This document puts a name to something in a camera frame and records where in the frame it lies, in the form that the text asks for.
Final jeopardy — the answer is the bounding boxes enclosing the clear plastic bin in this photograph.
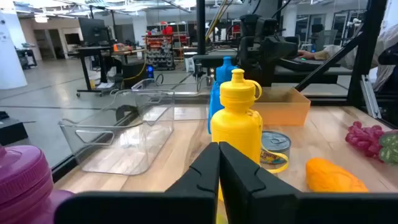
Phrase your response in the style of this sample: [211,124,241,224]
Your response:
[58,89,176,176]
[130,77,216,106]

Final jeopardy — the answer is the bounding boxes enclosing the orange translucent bin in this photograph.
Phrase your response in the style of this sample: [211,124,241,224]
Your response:
[251,86,312,127]

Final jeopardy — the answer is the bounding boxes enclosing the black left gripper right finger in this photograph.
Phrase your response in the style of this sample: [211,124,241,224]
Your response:
[218,141,398,224]

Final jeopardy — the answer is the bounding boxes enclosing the person's hand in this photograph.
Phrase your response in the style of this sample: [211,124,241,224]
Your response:
[297,49,317,61]

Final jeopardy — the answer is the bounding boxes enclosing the yellow cable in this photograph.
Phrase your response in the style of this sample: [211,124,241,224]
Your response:
[123,60,147,82]

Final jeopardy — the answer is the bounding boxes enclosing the black vertical pole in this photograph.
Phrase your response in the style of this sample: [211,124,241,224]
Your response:
[196,0,207,56]

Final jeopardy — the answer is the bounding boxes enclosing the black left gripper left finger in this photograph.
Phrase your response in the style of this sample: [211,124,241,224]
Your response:
[54,141,220,224]

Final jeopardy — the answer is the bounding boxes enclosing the purple plastic bottle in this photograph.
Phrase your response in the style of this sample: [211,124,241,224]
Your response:
[0,144,75,224]

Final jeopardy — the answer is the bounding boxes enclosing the black operator desk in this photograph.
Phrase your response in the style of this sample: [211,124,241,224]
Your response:
[273,57,354,85]

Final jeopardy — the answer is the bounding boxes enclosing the black standing desk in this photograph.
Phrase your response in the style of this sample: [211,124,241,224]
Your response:
[75,45,147,98]

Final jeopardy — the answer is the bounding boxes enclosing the red toy grapes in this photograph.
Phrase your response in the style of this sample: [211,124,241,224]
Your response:
[345,120,398,165]

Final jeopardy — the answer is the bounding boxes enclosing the person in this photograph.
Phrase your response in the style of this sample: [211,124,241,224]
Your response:
[313,23,398,94]

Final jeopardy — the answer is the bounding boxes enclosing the storage rack red bins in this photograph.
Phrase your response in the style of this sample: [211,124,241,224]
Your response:
[144,26,175,71]

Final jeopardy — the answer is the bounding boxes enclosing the black monitor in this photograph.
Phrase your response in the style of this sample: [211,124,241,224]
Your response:
[78,17,109,47]

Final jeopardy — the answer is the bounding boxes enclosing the yellow plastic bottle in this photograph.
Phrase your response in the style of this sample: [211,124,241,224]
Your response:
[210,68,290,224]

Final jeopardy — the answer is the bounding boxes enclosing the blue plastic bottle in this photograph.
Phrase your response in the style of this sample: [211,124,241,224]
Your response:
[207,55,239,135]

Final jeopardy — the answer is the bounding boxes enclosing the labelled tuna can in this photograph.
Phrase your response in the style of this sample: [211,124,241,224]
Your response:
[260,130,292,166]

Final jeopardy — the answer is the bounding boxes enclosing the black flat box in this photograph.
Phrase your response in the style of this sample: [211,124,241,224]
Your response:
[0,111,35,147]

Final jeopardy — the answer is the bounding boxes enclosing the orange toy fruit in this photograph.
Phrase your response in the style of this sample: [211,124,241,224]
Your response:
[305,157,369,194]

